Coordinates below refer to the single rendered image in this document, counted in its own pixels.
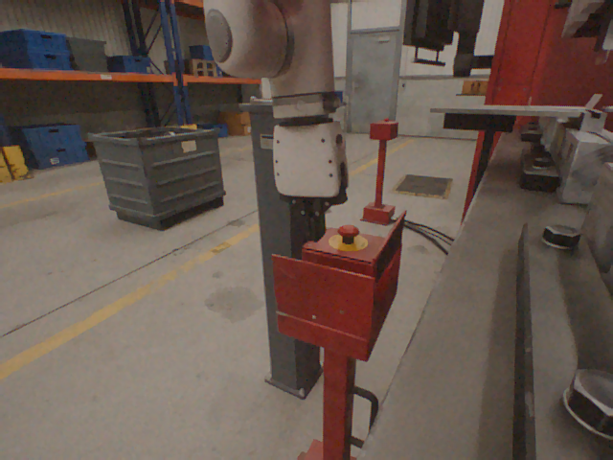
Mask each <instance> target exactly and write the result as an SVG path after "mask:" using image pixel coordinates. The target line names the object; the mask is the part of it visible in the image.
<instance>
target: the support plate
mask: <svg viewBox="0 0 613 460"><path fill-rule="evenodd" d="M429 112H433V113H462V114H489V115H518V116H547V117H576V118H578V117H579V116H580V111H578V110H566V109H529V108H528V107H527V110H525V108H524V106H519V105H475V104H444V105H439V106H434V107H430V111H429Z"/></svg>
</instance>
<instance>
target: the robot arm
mask: <svg viewBox="0 0 613 460"><path fill-rule="evenodd" d="M203 4H204V12H205V22H206V29H207V35H208V40H209V44H210V48H211V51H212V54H213V57H214V60H215V62H216V64H217V65H218V67H219V68H220V69H221V70H222V71H223V72H225V73H226V74H228V75H230V76H234V77H238V78H251V79H256V78H261V87H260V90H259V92H260V95H261V96H262V99H256V98H255V97H253V98H251V100H250V104H260V105H272V106H273V115H274V118H282V122H278V125H277V126H275V129H274V143H273V153H274V171H275V179H276V185H277V189H278V191H279V192H280V200H282V201H285V202H288V203H292V204H293V205H294V206H295V207H296V208H297V209H298V210H299V214H300V216H302V217H303V218H304V227H305V233H306V240H307V241H308V242H318V241H319V240H321V239H322V238H323V237H324V236H325V234H326V231H327V229H326V216H325V212H326V211H327V210H328V209H329V208H330V207H331V206H336V205H341V204H344V203H345V202H347V201H348V196H347V193H346V189H347V188H348V187H349V168H348V160H347V153H346V147H345V142H344V136H343V132H342V128H341V125H340V121H333V118H331V117H329V114H330V113H335V112H336V108H339V107H340V99H339V98H335V81H334V63H333V45H332V27H331V9H330V0H203ZM312 197H314V205H313V202H312Z"/></svg>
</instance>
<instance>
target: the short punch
mask: <svg viewBox="0 0 613 460"><path fill-rule="evenodd" d="M611 50H613V3H612V4H611V5H610V6H609V7H608V8H607V9H606V10H605V12H604V16H603V19H602V24H601V27H600V30H599V34H598V37H597V40H596V43H595V47H594V50H593V54H594V55H596V54H598V55H597V58H596V62H595V65H598V64H601V63H604V62H606V60H607V56H608V53H609V51H611Z"/></svg>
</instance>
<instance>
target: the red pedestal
mask: <svg viewBox="0 0 613 460"><path fill-rule="evenodd" d="M397 131H398V122H389V118H385V119H384V121H377V122H373V123H370V138H369V139H372V140H379V148H378V160H377V174H376V186H375V202H370V203H369V204H368V205H366V206H365V207H364V208H363V217H362V218H361V219H360V220H362V221H367V222H370V223H375V224H380V225H385V226H387V225H388V224H389V223H390V220H391V216H392V215H394V214H395V208H396V206H394V205H388V204H382V195H383V183H384V173H385V161H386V149H387V141H390V140H393V139H395V138H397Z"/></svg>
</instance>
